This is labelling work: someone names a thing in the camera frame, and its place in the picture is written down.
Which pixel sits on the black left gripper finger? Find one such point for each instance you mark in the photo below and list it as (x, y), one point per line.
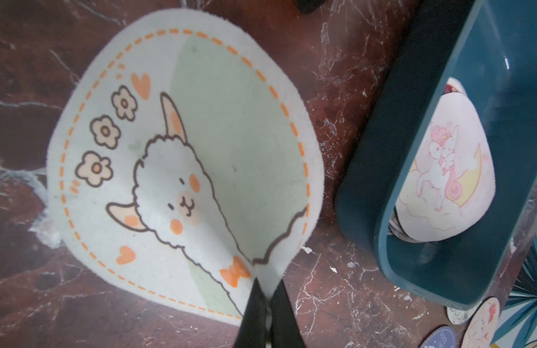
(252, 331)

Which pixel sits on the purple bunny round coaster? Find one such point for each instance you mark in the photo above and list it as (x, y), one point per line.
(443, 337)

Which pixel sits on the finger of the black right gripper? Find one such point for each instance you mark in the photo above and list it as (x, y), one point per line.
(284, 330)

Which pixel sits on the white animal round coaster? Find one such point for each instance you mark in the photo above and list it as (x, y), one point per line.
(185, 167)

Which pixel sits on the beige pink figure coaster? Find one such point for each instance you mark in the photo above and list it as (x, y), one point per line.
(451, 183)

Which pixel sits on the pink bow bear coaster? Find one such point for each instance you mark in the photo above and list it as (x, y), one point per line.
(483, 325)

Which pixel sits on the teal plastic storage tray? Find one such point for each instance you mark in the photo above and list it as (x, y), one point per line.
(491, 48)

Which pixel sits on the green sketch round coaster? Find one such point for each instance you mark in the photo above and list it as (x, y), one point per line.
(459, 317)

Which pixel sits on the red rose floral coaster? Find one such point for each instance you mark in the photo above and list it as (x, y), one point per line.
(454, 86)

